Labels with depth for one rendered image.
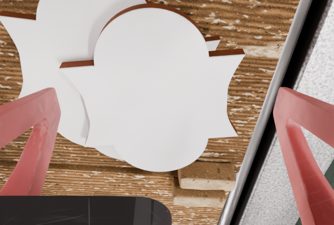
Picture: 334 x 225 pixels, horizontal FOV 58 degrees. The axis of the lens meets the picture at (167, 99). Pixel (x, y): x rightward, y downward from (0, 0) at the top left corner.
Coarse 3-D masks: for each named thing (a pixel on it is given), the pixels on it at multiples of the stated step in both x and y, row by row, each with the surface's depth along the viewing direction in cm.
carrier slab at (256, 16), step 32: (0, 0) 22; (32, 0) 22; (160, 0) 22; (192, 0) 23; (224, 0) 23; (256, 0) 23; (288, 0) 23; (0, 32) 24; (224, 32) 24; (256, 32) 24; (288, 32) 24; (0, 64) 25; (256, 64) 26; (0, 96) 27; (256, 96) 28; (32, 128) 29; (0, 160) 32; (64, 160) 32; (96, 160) 32; (224, 160) 33
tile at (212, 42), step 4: (212, 36) 23; (216, 36) 23; (208, 40) 23; (212, 40) 23; (216, 40) 22; (208, 44) 23; (212, 44) 23; (216, 44) 23; (208, 48) 23; (212, 48) 23
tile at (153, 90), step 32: (128, 32) 18; (160, 32) 18; (192, 32) 18; (64, 64) 20; (96, 64) 19; (128, 64) 19; (160, 64) 19; (192, 64) 19; (224, 64) 19; (96, 96) 20; (128, 96) 20; (160, 96) 21; (192, 96) 21; (224, 96) 21; (96, 128) 22; (128, 128) 22; (160, 128) 22; (192, 128) 22; (224, 128) 22; (128, 160) 24; (160, 160) 24; (192, 160) 24
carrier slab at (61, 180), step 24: (0, 168) 33; (48, 168) 33; (72, 168) 33; (96, 168) 34; (120, 168) 34; (48, 192) 35; (72, 192) 35; (96, 192) 35; (120, 192) 35; (144, 192) 36; (168, 192) 36; (192, 216) 38; (216, 216) 39
